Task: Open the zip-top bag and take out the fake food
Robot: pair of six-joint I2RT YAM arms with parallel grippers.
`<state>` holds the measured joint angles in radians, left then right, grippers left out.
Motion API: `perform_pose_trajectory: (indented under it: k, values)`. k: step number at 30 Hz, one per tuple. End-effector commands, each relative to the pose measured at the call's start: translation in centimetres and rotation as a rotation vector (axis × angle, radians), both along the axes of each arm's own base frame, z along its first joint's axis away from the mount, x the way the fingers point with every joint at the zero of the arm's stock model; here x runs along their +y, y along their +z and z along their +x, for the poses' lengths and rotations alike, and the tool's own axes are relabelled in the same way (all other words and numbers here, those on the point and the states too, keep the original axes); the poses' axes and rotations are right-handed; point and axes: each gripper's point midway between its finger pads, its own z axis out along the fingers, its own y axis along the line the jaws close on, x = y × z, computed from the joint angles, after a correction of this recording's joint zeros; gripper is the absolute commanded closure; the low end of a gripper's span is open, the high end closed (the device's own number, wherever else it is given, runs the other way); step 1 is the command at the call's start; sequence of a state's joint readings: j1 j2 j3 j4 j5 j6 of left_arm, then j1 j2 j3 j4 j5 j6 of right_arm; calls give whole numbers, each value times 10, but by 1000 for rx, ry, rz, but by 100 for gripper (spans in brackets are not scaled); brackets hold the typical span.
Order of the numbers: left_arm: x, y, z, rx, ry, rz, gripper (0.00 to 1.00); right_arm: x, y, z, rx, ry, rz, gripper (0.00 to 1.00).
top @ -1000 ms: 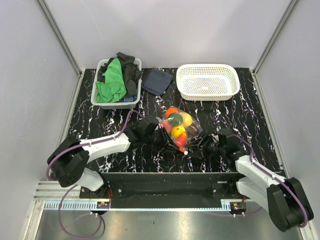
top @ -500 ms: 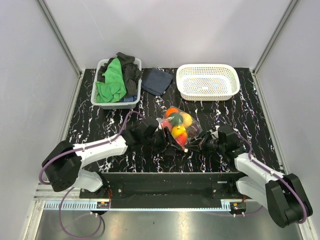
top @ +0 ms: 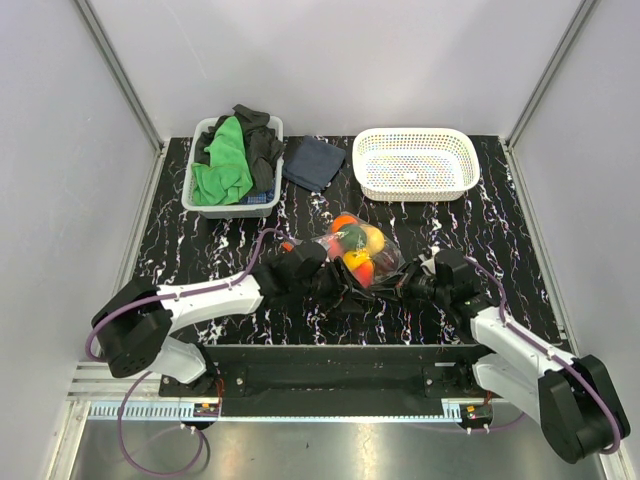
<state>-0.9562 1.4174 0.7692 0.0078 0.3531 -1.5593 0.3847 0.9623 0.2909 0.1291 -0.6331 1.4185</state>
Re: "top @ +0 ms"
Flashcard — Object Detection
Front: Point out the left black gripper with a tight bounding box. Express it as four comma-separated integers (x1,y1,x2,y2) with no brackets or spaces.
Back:
292,257,374,317

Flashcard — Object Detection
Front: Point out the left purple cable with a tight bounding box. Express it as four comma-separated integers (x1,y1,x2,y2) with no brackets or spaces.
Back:
84,227,301,475

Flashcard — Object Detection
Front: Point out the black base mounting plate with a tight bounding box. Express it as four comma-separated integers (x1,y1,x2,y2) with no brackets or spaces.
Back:
159,345,491,422

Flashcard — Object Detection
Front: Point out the purple cable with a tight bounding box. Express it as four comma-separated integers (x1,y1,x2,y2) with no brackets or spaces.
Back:
84,227,301,475
399,255,630,455

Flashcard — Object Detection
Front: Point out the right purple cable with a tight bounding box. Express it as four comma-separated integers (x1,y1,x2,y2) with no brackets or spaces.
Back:
399,255,630,455

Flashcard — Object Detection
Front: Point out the orange fake fruit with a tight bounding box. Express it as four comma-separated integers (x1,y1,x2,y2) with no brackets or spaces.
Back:
330,214,358,236

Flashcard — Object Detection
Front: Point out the folded dark blue cloth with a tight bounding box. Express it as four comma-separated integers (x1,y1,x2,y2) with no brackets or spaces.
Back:
283,136,346,192

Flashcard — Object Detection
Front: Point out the green cloth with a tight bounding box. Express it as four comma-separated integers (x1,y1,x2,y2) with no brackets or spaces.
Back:
191,116,253,206

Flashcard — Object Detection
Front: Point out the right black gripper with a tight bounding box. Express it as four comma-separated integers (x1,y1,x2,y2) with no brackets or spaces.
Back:
367,259,450,313

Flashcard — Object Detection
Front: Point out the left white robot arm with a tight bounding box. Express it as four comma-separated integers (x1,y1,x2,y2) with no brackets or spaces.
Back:
92,241,375,396

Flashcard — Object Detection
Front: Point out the black cloth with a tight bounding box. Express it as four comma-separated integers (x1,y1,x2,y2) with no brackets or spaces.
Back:
192,104,284,193

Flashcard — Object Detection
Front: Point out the white slotted cable duct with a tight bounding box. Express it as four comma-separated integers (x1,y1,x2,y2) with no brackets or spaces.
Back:
87,402,466,424

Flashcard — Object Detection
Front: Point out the white perforated basket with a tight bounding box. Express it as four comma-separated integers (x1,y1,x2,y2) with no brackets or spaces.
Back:
352,128,480,202

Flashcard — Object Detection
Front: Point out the dark green fake vegetable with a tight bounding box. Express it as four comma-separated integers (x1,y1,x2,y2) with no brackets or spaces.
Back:
336,224,368,251

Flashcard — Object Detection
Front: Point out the clear zip top bag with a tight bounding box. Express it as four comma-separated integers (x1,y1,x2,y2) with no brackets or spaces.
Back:
313,212,405,293

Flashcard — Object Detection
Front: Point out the red fake fruit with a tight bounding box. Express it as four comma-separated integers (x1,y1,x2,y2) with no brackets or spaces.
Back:
351,261,375,288

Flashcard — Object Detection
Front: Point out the blue checkered cloth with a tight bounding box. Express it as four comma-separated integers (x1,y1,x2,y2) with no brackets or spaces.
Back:
239,189,275,205

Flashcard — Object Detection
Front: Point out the yellow fake fruit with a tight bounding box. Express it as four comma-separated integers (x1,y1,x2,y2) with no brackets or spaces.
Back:
361,225,386,256

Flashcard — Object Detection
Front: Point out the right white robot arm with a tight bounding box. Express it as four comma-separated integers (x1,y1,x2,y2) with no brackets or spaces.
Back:
372,249,631,464

